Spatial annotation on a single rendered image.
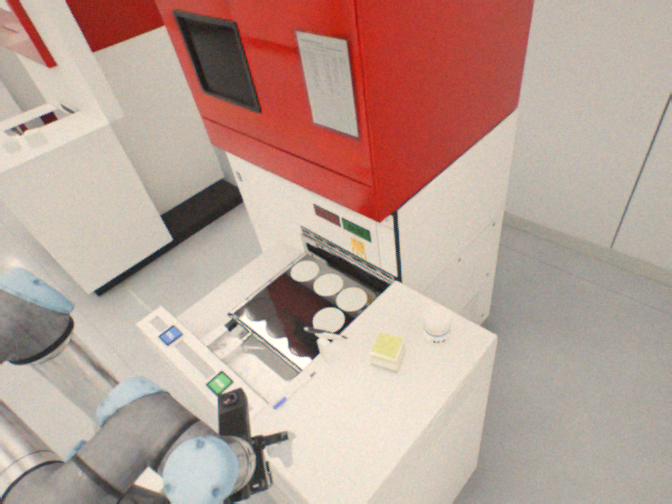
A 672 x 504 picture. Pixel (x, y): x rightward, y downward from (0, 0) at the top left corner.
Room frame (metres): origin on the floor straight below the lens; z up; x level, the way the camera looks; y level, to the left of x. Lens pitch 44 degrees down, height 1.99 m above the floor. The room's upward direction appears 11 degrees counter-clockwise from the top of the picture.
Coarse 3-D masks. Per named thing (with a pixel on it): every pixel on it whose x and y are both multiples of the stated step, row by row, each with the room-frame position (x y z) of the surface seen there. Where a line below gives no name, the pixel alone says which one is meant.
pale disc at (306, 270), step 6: (300, 264) 1.16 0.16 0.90; (306, 264) 1.15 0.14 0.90; (312, 264) 1.15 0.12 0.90; (294, 270) 1.13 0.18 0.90; (300, 270) 1.13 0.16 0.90; (306, 270) 1.12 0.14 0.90; (312, 270) 1.12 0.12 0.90; (318, 270) 1.11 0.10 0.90; (294, 276) 1.10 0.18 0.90; (300, 276) 1.10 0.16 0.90; (306, 276) 1.09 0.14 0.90; (312, 276) 1.09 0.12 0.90
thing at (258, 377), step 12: (216, 348) 0.87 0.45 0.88; (240, 360) 0.81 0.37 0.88; (252, 360) 0.80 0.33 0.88; (240, 372) 0.77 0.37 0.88; (252, 372) 0.76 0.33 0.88; (264, 372) 0.75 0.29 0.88; (252, 384) 0.72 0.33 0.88; (264, 384) 0.71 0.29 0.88; (276, 384) 0.71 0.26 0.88; (264, 396) 0.68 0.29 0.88
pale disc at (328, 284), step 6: (324, 276) 1.08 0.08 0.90; (330, 276) 1.07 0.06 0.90; (336, 276) 1.07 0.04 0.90; (318, 282) 1.05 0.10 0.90; (324, 282) 1.05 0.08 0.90; (330, 282) 1.04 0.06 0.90; (336, 282) 1.04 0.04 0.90; (342, 282) 1.03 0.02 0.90; (318, 288) 1.03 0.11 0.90; (324, 288) 1.02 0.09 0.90; (330, 288) 1.02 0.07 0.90; (336, 288) 1.01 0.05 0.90; (324, 294) 1.00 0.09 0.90; (330, 294) 0.99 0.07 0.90
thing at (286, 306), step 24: (264, 288) 1.07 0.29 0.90; (288, 288) 1.05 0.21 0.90; (312, 288) 1.03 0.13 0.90; (360, 288) 0.99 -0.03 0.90; (240, 312) 0.99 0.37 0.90; (264, 312) 0.97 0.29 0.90; (288, 312) 0.95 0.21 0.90; (312, 312) 0.93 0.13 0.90; (360, 312) 0.89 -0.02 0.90; (264, 336) 0.87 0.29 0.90; (288, 336) 0.85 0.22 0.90; (312, 336) 0.83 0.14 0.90; (312, 360) 0.75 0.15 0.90
